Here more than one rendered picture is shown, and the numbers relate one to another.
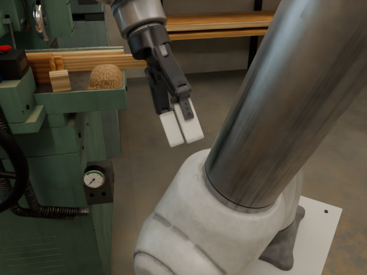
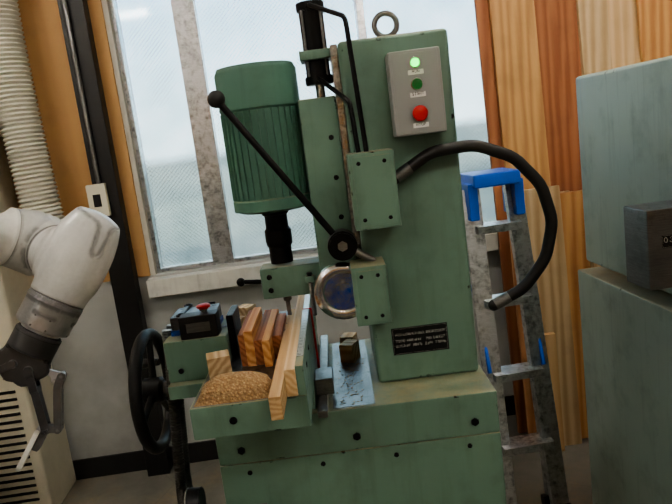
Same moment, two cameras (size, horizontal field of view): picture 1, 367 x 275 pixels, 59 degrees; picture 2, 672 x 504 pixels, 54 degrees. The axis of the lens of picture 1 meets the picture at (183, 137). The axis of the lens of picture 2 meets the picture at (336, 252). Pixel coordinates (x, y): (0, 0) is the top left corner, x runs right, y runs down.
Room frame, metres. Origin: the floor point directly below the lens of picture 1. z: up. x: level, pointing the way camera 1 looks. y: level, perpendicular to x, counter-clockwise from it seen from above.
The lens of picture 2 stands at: (1.26, -0.88, 1.34)
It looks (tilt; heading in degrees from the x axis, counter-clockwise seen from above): 10 degrees down; 99
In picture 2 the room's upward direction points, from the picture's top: 7 degrees counter-clockwise
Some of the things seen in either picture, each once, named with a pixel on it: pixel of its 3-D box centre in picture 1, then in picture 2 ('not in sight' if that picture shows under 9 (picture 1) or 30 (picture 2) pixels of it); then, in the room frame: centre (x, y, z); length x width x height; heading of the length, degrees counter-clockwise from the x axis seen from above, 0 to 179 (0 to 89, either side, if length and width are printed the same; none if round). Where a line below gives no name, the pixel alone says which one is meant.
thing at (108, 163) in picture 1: (100, 181); not in sight; (0.80, 0.26, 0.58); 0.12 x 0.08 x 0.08; 9
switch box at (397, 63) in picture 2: not in sight; (415, 93); (1.24, 0.45, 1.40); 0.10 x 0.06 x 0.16; 9
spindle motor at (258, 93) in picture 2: not in sight; (264, 139); (0.90, 0.54, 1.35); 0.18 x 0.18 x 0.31
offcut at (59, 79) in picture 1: (60, 81); (219, 364); (0.80, 0.32, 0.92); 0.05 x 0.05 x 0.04; 22
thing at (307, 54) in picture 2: not in sight; (316, 43); (1.04, 0.56, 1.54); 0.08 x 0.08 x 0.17; 9
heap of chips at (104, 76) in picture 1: (105, 72); (234, 383); (0.86, 0.22, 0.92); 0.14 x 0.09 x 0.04; 9
